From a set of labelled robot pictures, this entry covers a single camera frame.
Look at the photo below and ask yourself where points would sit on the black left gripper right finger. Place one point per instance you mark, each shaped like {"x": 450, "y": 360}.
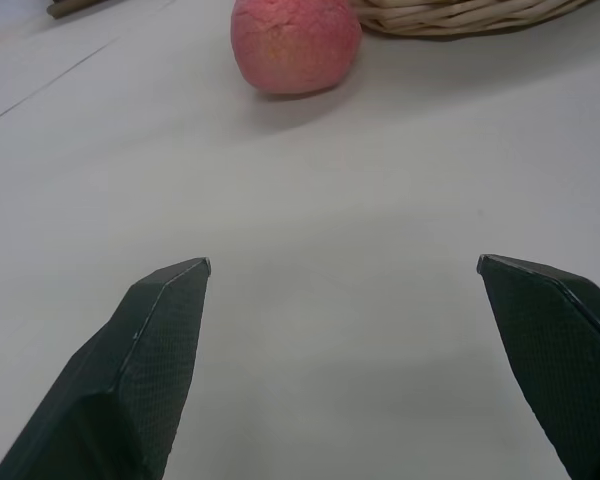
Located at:
{"x": 565, "y": 360}

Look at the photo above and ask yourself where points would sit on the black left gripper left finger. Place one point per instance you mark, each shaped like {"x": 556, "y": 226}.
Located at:
{"x": 130, "y": 380}

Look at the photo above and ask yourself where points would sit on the wicker basket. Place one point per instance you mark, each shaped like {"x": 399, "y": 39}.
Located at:
{"x": 460, "y": 15}

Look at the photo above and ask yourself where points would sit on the red apple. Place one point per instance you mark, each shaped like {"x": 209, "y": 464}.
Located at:
{"x": 296, "y": 46}

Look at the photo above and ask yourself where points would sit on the brown wooden stick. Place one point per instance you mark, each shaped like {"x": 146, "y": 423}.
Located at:
{"x": 75, "y": 6}

